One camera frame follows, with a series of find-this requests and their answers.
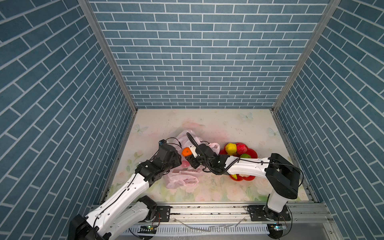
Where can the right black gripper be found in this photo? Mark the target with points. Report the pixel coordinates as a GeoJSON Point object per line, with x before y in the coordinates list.
{"type": "Point", "coordinates": [191, 160]}

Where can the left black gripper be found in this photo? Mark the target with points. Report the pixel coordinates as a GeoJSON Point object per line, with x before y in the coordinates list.
{"type": "Point", "coordinates": [177, 159]}

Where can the orange fake fruit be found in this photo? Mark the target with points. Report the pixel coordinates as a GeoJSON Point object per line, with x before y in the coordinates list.
{"type": "Point", "coordinates": [187, 152]}

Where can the pink plastic bag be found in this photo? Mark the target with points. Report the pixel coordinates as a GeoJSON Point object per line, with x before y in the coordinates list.
{"type": "Point", "coordinates": [185, 176]}

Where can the yellow round fake fruit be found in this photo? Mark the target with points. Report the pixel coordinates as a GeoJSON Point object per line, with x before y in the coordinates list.
{"type": "Point", "coordinates": [231, 149]}

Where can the red fake fruit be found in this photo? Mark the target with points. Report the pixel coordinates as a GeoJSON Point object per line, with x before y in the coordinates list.
{"type": "Point", "coordinates": [241, 148]}

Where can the green fake fruit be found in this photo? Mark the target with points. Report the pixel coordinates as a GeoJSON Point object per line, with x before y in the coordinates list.
{"type": "Point", "coordinates": [245, 156]}

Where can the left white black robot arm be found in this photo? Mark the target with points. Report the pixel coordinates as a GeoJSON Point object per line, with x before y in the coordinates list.
{"type": "Point", "coordinates": [125, 208]}

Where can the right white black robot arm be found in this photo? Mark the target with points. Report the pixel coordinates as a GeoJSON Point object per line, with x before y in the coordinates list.
{"type": "Point", "coordinates": [284, 177]}

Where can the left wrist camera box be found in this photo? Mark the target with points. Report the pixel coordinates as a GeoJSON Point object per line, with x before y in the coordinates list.
{"type": "Point", "coordinates": [162, 142]}

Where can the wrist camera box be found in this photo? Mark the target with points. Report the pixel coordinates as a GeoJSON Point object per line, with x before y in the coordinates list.
{"type": "Point", "coordinates": [162, 142]}
{"type": "Point", "coordinates": [193, 150]}

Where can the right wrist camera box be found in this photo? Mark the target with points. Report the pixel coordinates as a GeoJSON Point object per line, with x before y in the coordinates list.
{"type": "Point", "coordinates": [193, 150]}

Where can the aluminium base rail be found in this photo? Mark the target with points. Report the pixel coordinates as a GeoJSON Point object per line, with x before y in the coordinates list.
{"type": "Point", "coordinates": [148, 221]}

